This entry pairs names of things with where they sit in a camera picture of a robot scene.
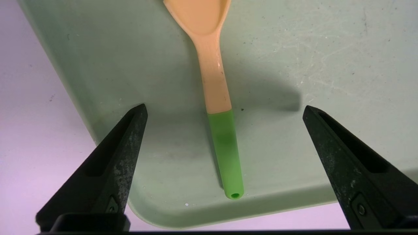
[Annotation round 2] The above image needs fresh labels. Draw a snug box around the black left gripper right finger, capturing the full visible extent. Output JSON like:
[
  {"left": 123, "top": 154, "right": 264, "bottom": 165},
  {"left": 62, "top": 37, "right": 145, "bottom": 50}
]
[{"left": 303, "top": 105, "right": 418, "bottom": 231}]

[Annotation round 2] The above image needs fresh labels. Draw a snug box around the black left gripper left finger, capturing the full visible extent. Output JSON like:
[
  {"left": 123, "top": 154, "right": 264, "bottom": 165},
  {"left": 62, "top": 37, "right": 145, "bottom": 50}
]
[{"left": 36, "top": 104, "right": 148, "bottom": 231}]

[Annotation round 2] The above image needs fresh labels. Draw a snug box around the beige pasta spoon green handle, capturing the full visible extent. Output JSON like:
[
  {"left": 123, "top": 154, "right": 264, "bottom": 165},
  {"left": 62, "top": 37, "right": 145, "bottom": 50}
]
[{"left": 163, "top": 0, "right": 245, "bottom": 200}]

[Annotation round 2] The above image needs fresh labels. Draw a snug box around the light green plastic tray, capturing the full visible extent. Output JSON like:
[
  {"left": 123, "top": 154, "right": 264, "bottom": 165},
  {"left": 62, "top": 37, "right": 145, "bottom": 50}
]
[{"left": 16, "top": 0, "right": 418, "bottom": 229}]

